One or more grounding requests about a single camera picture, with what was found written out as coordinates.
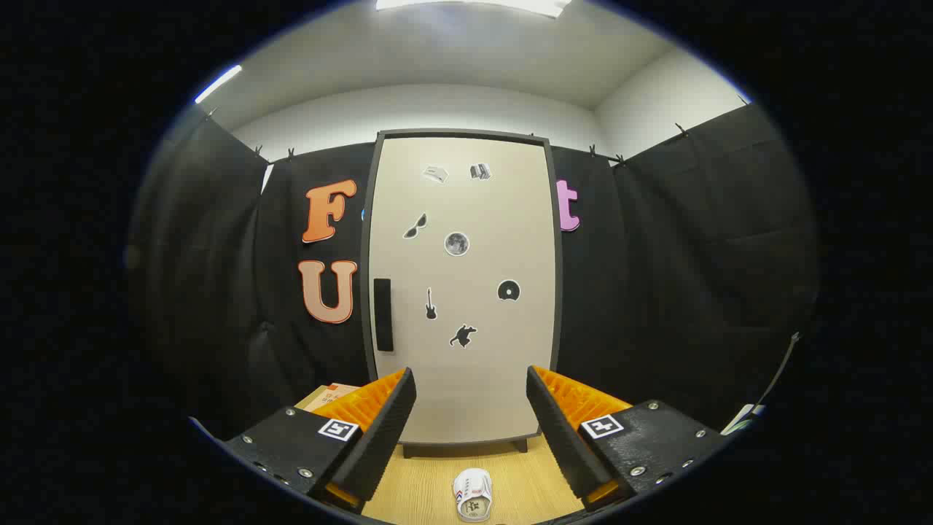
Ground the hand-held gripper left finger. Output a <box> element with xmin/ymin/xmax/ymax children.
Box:
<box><xmin>191</xmin><ymin>367</ymin><xmax>418</xmax><ymax>515</ymax></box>

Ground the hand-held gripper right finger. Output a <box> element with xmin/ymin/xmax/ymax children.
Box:
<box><xmin>526</xmin><ymin>365</ymin><xmax>730</xmax><ymax>513</ymax></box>

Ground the beige shoe cabinet door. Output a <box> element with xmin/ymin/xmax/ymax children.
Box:
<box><xmin>368</xmin><ymin>136</ymin><xmax>558</xmax><ymax>444</ymax></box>

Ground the white shoe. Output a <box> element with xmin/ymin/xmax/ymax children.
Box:
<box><xmin>453</xmin><ymin>468</ymin><xmax>493</xmax><ymax>523</ymax></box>

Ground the black cabinet door handle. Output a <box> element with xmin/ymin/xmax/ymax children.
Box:
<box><xmin>373</xmin><ymin>278</ymin><xmax>394</xmax><ymax>352</ymax></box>

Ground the beige orange-corner book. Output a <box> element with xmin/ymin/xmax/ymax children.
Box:
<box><xmin>295</xmin><ymin>383</ymin><xmax>362</xmax><ymax>413</ymax></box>

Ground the black backdrop cloth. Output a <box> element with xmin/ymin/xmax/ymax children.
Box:
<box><xmin>128</xmin><ymin>102</ymin><xmax>821</xmax><ymax>438</ymax></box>

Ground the white paper sheet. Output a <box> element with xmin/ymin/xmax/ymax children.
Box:
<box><xmin>722</xmin><ymin>403</ymin><xmax>766</xmax><ymax>436</ymax></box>

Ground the narrow ceiling light strip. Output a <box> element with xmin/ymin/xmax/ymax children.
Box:
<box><xmin>194</xmin><ymin>64</ymin><xmax>243</xmax><ymax>104</ymax></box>

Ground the wide ceiling light panel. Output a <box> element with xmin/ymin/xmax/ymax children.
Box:
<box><xmin>375</xmin><ymin>0</ymin><xmax>573</xmax><ymax>19</ymax></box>

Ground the thin black strap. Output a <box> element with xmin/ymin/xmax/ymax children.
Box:
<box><xmin>754</xmin><ymin>332</ymin><xmax>801</xmax><ymax>409</ymax></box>

